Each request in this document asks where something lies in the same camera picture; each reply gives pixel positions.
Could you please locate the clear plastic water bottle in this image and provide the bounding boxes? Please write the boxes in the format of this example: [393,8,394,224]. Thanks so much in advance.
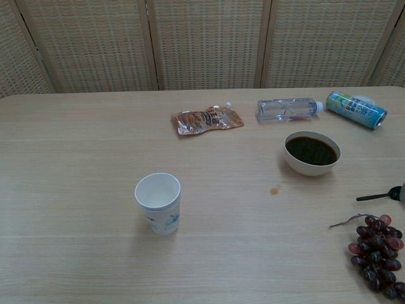
[256,97,324,124]

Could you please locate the orange spout pouch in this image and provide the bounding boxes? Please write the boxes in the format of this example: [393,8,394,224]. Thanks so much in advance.
[171,101,245,139]

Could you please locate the white paper cup blue print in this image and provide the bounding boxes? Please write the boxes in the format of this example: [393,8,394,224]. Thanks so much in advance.
[134,172,182,236]

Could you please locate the bunch of red grapes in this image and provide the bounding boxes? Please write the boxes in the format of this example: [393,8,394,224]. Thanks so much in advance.
[328,213,405,300]

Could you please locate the dark brown liquid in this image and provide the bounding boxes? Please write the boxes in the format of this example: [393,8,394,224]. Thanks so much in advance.
[285,135,339,167]

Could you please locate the white round bowl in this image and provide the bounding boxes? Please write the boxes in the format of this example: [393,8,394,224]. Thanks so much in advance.
[283,130,342,177]

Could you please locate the woven folding screen panel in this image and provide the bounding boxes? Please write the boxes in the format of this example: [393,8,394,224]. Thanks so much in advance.
[145,0,273,91]
[261,0,399,89]
[14,0,159,94]
[0,0,53,99]
[368,0,405,88]

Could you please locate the blue green drink can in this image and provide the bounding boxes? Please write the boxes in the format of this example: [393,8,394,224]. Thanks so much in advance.
[325,91,389,130]

